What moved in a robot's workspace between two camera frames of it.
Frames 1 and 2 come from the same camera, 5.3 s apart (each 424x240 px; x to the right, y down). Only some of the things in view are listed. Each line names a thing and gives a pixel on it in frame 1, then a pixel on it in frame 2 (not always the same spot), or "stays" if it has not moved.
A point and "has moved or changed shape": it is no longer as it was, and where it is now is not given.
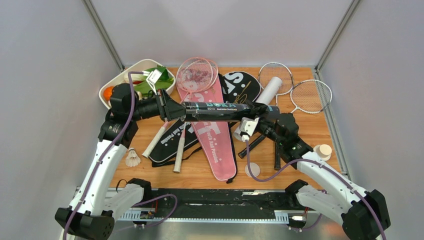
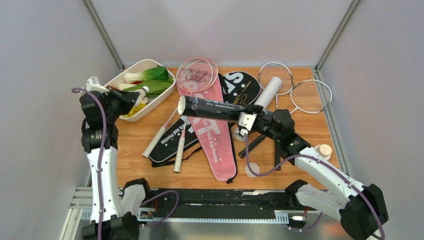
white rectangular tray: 147,77 stays
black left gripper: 168,110 to 127,99
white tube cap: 324,151 stays
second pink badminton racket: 165,125 stays
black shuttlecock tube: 198,110 has moved or changed shape
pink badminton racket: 194,76 stays
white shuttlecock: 132,159 to 142,95
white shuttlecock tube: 264,98 stays
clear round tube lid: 255,169 stays
